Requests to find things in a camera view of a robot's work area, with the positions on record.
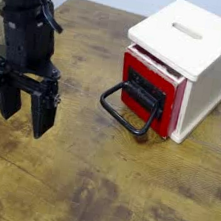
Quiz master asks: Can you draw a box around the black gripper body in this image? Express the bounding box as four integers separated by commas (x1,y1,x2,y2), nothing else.
0,1,60,99

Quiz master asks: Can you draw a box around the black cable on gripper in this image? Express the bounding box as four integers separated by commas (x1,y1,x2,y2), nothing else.
33,0,69,35

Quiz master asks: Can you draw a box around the white wooden box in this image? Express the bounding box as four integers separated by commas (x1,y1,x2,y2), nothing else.
128,0,221,144

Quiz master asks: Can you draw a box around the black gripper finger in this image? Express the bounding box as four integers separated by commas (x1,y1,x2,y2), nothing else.
31,80,61,139
0,72,22,119

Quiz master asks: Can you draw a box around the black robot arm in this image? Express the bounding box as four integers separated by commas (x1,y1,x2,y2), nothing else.
0,0,63,138

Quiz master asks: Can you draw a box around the red drawer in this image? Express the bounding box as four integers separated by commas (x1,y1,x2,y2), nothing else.
122,44,187,138

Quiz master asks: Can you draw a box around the black metal drawer handle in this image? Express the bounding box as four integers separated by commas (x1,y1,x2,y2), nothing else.
100,81,166,136

